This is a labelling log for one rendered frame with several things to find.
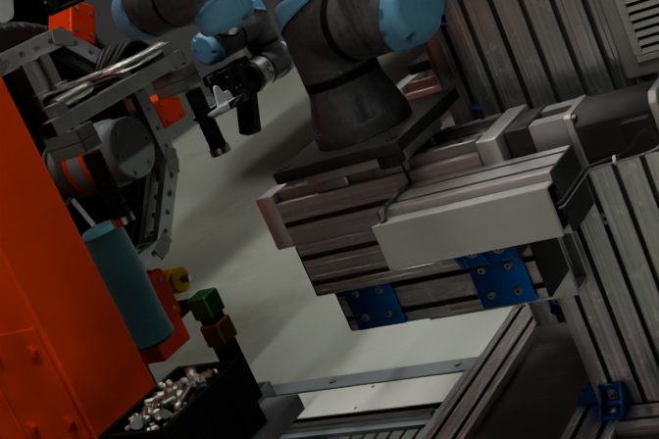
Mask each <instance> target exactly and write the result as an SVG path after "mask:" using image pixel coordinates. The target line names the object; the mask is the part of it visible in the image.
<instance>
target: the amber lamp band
mask: <svg viewBox="0 0 659 439"><path fill-rule="evenodd" d="M200 330H201V332H202V335H203V337H204V339H205V341H206V343H207V345H208V347H209V348H214V347H220V346H226V344H227V343H228V342H229V341H231V340H232V339H233V338H234V337H235V336H236V334H237V331H236V329H235V327H234V325H233V323H232V321H231V319H230V317H229V315H224V316H223V317H222V318H221V319H220V320H219V321H218V322H217V323H215V324H209V325H204V326H201V327H200Z"/></svg>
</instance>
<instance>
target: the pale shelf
mask: <svg viewBox="0 0 659 439"><path fill-rule="evenodd" d="M259 406H260V408H261V410H262V412H263V414H264V416H265V418H266V420H267V422H266V423H265V424H264V425H263V426H262V427H261V428H260V429H259V430H258V431H257V433H256V434H255V435H254V436H253V437H252V438H251V439H279V438H280V436H281V435H282V434H283V433H284V432H285V431H286V430H287V428H288V427H289V426H290V425H291V424H292V423H293V421H295V420H296V419H297V418H298V417H299V416H300V414H301V413H302V412H303V411H304V410H305V408H304V406H303V403H302V401H301V399H300V397H299V395H298V394H295V395H287V396H279V397H273V398H265V399H264V400H263V402H262V403H261V404H260V405H259Z"/></svg>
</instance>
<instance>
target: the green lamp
mask: <svg viewBox="0 0 659 439"><path fill-rule="evenodd" d="M187 304H188V306H189V308H190V310H191V312H192V314H193V316H194V318H195V320H196V321H200V320H206V319H211V318H214V317H215V316H216V315H217V314H218V313H219V312H221V311H222V310H223V309H224V308H225V305H224V303H223V301H222V299H221V296H220V294H219V292H218V290H217V288H215V287H213V288H208V289H203V290H199V291H198V292H196V293H195V294H194V295H193V296H192V297H191V298H190V299H188V300H187Z"/></svg>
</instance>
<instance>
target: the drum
mask: <svg viewBox="0 0 659 439"><path fill-rule="evenodd" d="M93 125H94V127H95V129H96V131H98V132H97V133H98V135H99V137H100V139H101V141H102V144H101V145H100V146H99V147H97V148H95V149H94V150H97V149H99V150H101V152H102V154H103V157H104V159H105V161H106V164H107V165H108V167H109V169H110V172H111V173H112V175H113V178H114V179H115V181H116V184H117V185H118V186H119V188H120V187H123V186H126V185H129V184H131V183H132V182H133V181H134V180H136V179H140V178H142V177H144V176H146V175H147V174H148V173H149V172H150V171H151V170H152V168H153V165H154V160H155V149H154V143H153V140H152V138H151V135H150V133H149V132H148V130H147V129H146V127H145V126H144V125H143V124H142V123H141V122H140V121H138V120H137V119H134V118H132V117H121V118H118V119H115V120H111V119H107V120H103V121H100V122H95V123H94V124H93ZM48 152H49V151H48V149H47V147H46V149H45V150H44V152H43V154H42V160H43V162H44V164H45V166H46V168H47V169H48V171H49V173H50V175H51V177H52V179H53V181H54V183H55V185H56V187H57V189H58V191H59V193H60V195H61V196H65V197H72V198H76V199H81V198H85V197H88V196H92V195H96V194H99V193H100V192H99V191H98V189H97V187H96V184H95V183H94V181H93V177H91V175H90V173H89V170H88V168H87V166H86V163H85V162H84V160H83V158H82V157H83V156H84V155H82V156H79V157H75V158H72V159H69V160H66V161H64V162H61V163H58V164H55V163H54V161H53V159H52V157H51V155H50V153H48Z"/></svg>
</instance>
